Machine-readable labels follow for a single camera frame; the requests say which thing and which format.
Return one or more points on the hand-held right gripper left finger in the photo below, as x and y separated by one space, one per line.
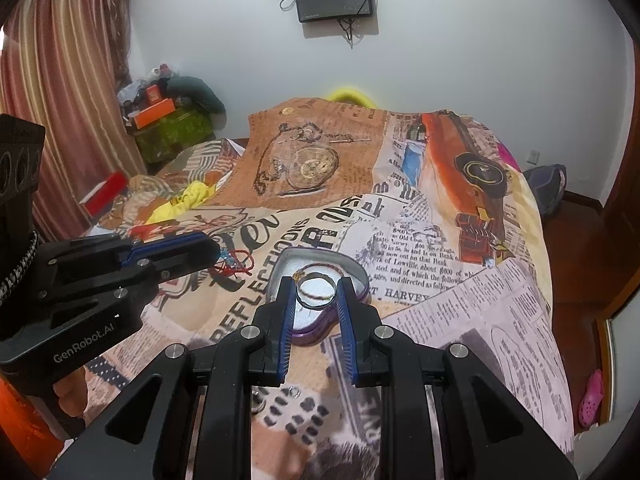
285 327

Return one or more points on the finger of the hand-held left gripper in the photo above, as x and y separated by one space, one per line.
185 269
170 247

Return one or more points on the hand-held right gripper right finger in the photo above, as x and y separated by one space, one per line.
347 332

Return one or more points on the heart-shaped tin box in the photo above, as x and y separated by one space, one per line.
312 265

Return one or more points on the person's left hand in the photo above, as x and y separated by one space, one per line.
75 390

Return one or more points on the yellow cloth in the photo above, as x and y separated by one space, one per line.
182 200

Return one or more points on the red box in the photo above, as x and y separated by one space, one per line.
102 194

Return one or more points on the green patterned cloth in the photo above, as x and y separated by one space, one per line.
170 135

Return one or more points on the newspaper print blanket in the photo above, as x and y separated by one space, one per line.
425 240

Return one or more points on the orange box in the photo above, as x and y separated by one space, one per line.
152 112

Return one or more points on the striped red curtain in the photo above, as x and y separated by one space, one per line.
60 70

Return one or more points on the dark grey bag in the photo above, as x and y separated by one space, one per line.
547 187

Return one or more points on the pink clog shoe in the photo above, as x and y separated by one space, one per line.
591 400

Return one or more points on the white wall outlet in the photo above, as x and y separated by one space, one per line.
533 156

